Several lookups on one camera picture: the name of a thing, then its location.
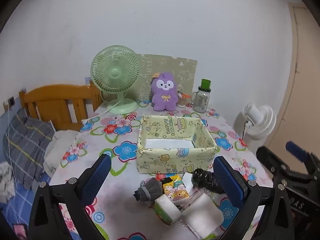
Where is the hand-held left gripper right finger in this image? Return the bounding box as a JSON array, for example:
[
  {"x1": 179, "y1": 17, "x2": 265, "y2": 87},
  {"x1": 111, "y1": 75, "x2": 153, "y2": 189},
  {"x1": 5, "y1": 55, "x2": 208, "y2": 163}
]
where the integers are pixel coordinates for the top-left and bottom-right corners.
[{"x1": 212, "y1": 156, "x2": 295, "y2": 240}]

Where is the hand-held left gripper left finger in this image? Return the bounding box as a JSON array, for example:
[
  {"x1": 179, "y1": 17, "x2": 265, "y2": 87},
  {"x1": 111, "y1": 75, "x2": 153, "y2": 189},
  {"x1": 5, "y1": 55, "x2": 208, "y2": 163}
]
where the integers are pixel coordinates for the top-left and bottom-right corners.
[{"x1": 29, "y1": 153, "x2": 112, "y2": 240}]

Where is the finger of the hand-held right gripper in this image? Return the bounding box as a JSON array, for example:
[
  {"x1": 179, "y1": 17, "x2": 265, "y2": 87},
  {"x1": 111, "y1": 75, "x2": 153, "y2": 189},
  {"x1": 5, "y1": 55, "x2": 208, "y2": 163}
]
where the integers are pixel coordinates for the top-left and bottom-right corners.
[
  {"x1": 286, "y1": 141, "x2": 320, "y2": 174},
  {"x1": 256, "y1": 146, "x2": 315, "y2": 188}
]

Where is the black plastic bag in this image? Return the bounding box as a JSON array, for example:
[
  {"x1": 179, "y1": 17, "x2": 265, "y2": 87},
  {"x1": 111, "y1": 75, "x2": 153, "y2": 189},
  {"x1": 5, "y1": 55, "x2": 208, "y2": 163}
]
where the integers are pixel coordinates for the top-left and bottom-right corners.
[{"x1": 192, "y1": 169, "x2": 227, "y2": 194}]

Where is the small white packet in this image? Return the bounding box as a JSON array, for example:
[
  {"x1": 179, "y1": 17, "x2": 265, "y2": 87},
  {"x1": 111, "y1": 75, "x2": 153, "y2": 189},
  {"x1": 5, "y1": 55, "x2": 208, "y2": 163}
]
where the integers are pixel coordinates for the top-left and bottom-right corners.
[{"x1": 182, "y1": 172, "x2": 195, "y2": 193}]

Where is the grey drawstring pouch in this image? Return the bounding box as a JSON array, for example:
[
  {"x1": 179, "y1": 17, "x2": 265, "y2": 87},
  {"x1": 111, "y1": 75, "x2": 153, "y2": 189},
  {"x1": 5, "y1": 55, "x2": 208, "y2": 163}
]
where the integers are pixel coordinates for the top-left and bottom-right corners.
[{"x1": 133, "y1": 179, "x2": 163, "y2": 202}]

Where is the yellow cartoon tissue packet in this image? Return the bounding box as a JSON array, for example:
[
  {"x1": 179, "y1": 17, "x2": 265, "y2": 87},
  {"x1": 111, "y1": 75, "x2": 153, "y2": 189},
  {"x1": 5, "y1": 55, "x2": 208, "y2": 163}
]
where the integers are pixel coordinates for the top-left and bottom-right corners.
[{"x1": 160, "y1": 175, "x2": 187, "y2": 195}]

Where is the yellow cartoon print storage box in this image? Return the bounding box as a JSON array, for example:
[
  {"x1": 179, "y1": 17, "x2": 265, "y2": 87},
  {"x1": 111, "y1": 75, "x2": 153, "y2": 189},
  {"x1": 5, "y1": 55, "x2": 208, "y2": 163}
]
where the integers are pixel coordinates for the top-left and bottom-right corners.
[{"x1": 136, "y1": 115, "x2": 218, "y2": 174}]

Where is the green white packet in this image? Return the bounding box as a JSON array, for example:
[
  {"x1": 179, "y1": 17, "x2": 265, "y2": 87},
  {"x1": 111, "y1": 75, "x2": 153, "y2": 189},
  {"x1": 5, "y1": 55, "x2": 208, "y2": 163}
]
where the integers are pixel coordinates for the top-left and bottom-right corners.
[{"x1": 154, "y1": 197, "x2": 182, "y2": 225}]

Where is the white standing fan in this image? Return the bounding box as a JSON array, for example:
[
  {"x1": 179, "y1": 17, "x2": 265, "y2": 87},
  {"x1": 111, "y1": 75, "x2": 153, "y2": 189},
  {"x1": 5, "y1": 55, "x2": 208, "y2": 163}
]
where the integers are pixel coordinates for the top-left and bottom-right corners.
[{"x1": 234, "y1": 103, "x2": 277, "y2": 143}]

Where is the beige door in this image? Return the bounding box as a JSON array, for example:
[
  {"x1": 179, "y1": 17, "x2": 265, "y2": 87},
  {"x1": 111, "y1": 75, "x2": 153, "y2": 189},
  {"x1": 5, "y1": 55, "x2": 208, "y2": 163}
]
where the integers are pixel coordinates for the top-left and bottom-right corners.
[{"x1": 265, "y1": 2, "x2": 320, "y2": 173}]

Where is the grey plaid pillow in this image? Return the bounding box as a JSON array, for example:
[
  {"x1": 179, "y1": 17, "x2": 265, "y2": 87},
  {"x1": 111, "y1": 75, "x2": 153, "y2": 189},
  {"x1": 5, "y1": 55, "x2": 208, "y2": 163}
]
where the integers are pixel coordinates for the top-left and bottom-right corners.
[{"x1": 3, "y1": 109, "x2": 55, "y2": 190}]

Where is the glass mug jar green lid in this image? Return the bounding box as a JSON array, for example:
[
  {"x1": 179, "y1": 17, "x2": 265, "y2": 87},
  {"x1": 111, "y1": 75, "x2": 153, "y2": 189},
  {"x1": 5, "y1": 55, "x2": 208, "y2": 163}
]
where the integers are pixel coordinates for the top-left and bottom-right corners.
[{"x1": 191, "y1": 79, "x2": 212, "y2": 113}]

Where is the blue bed sheet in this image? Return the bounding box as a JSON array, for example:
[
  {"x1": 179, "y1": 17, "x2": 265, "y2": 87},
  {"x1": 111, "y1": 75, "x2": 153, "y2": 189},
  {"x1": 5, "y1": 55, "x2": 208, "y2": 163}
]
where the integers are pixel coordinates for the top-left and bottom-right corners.
[{"x1": 0, "y1": 172, "x2": 75, "y2": 240}]

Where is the wooden bed headboard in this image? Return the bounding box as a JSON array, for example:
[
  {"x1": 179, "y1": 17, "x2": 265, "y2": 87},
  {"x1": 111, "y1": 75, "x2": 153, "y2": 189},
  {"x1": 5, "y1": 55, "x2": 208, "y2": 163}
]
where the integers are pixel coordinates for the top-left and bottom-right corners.
[{"x1": 19, "y1": 81, "x2": 103, "y2": 131}]

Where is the cotton swab container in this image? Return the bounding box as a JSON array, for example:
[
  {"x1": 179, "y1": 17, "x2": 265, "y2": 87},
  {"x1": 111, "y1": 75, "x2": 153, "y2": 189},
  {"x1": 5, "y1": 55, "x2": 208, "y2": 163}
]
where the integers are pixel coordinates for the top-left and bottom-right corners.
[{"x1": 178, "y1": 92, "x2": 193, "y2": 107}]

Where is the crumpled white cloth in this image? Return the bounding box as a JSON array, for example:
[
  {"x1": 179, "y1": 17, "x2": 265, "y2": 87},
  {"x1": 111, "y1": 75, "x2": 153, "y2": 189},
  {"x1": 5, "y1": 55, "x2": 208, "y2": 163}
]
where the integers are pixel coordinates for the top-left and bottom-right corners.
[{"x1": 0, "y1": 162, "x2": 15, "y2": 204}]

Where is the purple plush bunny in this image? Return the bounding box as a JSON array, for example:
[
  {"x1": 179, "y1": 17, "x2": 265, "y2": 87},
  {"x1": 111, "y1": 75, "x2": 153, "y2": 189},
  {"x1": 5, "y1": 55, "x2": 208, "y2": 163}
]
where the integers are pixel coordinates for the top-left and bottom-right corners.
[{"x1": 150, "y1": 72, "x2": 178, "y2": 111}]

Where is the green desk fan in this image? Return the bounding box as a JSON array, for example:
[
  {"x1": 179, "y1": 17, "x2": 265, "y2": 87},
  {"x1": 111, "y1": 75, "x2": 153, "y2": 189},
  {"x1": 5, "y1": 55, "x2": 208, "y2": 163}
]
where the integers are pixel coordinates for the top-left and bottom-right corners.
[{"x1": 90, "y1": 45, "x2": 140, "y2": 115}]

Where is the white fan power cable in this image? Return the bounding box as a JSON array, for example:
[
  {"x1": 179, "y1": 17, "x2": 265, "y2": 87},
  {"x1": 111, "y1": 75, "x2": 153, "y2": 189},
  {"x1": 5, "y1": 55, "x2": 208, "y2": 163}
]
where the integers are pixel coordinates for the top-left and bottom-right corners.
[{"x1": 81, "y1": 101, "x2": 123, "y2": 125}]

